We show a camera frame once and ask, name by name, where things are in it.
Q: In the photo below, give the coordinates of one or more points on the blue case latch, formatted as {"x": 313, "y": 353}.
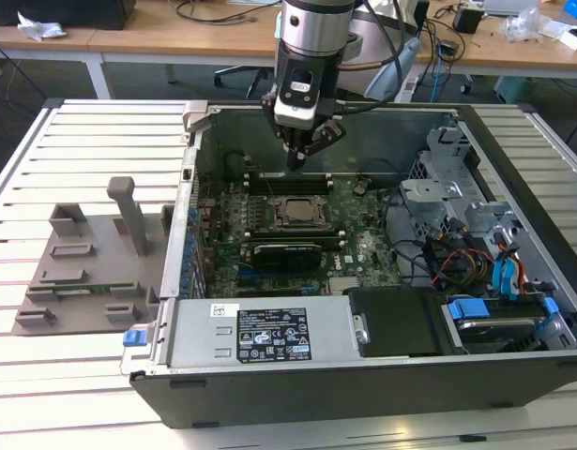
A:
{"x": 133, "y": 338}

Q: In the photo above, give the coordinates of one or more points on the teal box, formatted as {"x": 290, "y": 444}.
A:
{"x": 515, "y": 89}

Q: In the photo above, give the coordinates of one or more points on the black office chair base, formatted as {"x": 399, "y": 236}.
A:
{"x": 262, "y": 75}

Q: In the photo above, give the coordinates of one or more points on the black open PC case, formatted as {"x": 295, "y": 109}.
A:
{"x": 316, "y": 394}

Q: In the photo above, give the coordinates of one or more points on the silver power supply with label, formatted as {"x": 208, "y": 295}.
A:
{"x": 194, "y": 333}

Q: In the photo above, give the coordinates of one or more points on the small silver heatsink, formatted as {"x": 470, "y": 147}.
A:
{"x": 343, "y": 286}

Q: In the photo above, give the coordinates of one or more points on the black RAM slot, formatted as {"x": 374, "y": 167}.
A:
{"x": 288, "y": 188}
{"x": 278, "y": 179}
{"x": 293, "y": 233}
{"x": 332, "y": 241}

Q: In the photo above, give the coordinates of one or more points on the crumpled white paper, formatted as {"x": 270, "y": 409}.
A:
{"x": 39, "y": 29}

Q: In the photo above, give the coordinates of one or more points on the grey plastic parts rack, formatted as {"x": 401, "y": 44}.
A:
{"x": 105, "y": 234}

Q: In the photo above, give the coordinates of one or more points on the hard disk in blue carrier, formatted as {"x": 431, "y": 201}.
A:
{"x": 494, "y": 328}

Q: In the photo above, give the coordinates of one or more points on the blue box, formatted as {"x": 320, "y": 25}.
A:
{"x": 576, "y": 8}

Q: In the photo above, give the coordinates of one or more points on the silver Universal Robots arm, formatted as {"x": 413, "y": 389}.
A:
{"x": 316, "y": 28}

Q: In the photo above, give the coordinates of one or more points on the green RAM stick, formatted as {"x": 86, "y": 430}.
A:
{"x": 100, "y": 289}

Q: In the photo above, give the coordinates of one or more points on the wooden desk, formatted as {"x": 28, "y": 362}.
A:
{"x": 142, "y": 37}
{"x": 34, "y": 44}

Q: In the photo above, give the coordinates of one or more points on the black computer box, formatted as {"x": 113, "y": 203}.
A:
{"x": 58, "y": 11}

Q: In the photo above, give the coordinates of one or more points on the green motherboard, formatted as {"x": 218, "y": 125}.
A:
{"x": 363, "y": 253}

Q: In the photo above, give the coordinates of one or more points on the small black box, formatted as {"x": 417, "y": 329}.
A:
{"x": 467, "y": 21}

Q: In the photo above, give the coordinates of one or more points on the silver CPU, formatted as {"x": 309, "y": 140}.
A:
{"x": 301, "y": 211}

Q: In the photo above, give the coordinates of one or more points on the round coin cell battery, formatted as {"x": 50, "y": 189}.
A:
{"x": 359, "y": 189}

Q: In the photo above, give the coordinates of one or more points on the clear plastic bag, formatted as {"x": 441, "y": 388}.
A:
{"x": 522, "y": 25}

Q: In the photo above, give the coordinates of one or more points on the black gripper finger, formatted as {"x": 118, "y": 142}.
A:
{"x": 323, "y": 138}
{"x": 271, "y": 110}

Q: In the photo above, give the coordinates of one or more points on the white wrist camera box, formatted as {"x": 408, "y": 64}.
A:
{"x": 293, "y": 115}

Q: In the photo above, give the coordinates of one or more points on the black expansion slot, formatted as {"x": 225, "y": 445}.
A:
{"x": 278, "y": 283}

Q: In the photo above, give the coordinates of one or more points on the silver metal disk bay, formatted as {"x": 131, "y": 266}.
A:
{"x": 429, "y": 192}

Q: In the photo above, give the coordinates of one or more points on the black graphics card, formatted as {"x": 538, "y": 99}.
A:
{"x": 288, "y": 257}

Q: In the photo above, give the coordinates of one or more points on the pale blue teach pendant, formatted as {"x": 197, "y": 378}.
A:
{"x": 407, "y": 56}

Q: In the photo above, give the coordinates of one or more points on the grey flat device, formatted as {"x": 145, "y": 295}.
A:
{"x": 508, "y": 4}

